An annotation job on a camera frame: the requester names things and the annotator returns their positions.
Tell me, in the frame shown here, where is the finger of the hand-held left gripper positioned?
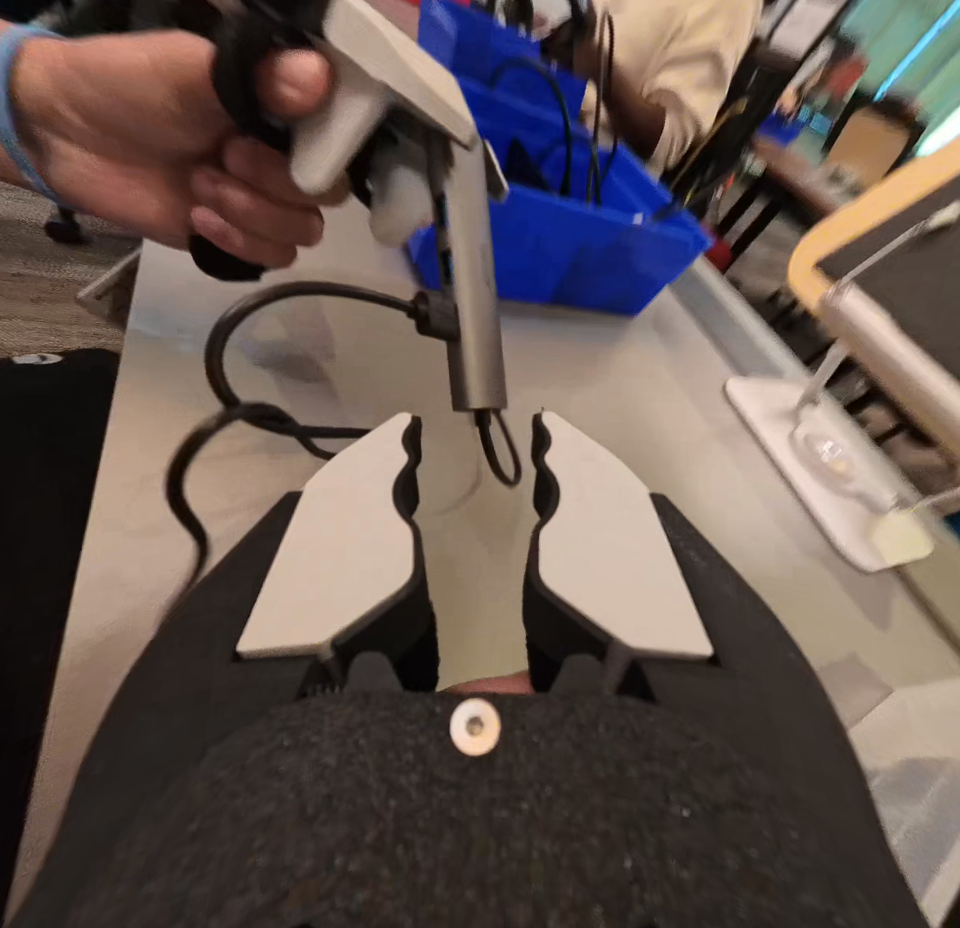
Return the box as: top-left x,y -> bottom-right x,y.
367,136 -> 513,248
288,0 -> 481,198

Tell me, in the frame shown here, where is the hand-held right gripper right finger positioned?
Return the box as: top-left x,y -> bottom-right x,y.
523,410 -> 715,694

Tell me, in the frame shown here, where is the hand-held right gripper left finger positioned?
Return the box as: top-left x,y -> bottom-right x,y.
235,412 -> 440,694

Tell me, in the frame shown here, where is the thick black cable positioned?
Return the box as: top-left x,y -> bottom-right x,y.
165,281 -> 460,595

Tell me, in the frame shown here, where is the blue plastic bin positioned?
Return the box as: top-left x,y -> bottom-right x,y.
408,136 -> 714,318
416,0 -> 590,142

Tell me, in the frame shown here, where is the grey desk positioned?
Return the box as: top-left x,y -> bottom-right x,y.
11,200 -> 960,928

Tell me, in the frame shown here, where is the person's left hand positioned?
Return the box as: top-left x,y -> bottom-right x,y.
11,30 -> 336,268

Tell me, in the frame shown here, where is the blue wristband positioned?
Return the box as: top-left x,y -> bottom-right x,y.
0,22 -> 65,203

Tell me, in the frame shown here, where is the person's black clothing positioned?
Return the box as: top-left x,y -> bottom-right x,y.
0,346 -> 121,880

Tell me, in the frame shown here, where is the black flat panel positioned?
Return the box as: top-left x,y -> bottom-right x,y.
817,185 -> 960,359

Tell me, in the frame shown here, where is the wooden seat chair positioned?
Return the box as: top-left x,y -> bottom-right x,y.
825,103 -> 924,187

